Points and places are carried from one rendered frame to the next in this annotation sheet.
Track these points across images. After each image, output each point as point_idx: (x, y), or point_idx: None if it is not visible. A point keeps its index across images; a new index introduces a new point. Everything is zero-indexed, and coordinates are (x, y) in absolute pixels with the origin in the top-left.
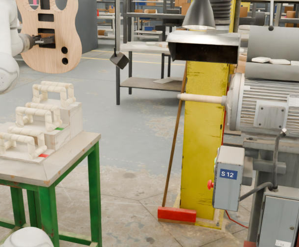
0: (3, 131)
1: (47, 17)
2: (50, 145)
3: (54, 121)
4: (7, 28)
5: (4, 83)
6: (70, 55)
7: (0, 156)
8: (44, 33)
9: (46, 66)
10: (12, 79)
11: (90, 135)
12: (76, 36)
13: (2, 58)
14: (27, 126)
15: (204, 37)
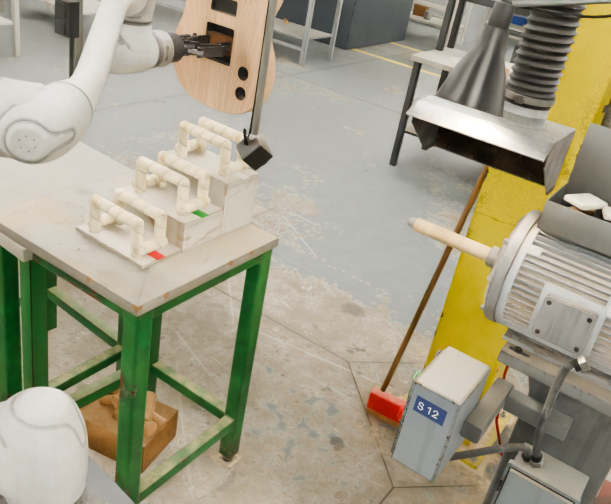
0: (121, 187)
1: (228, 5)
2: (175, 238)
3: None
4: (113, 30)
5: (37, 149)
6: (251, 85)
7: (89, 235)
8: (218, 32)
9: (209, 95)
10: (57, 143)
11: (259, 236)
12: None
13: (48, 102)
14: (150, 193)
15: (483, 125)
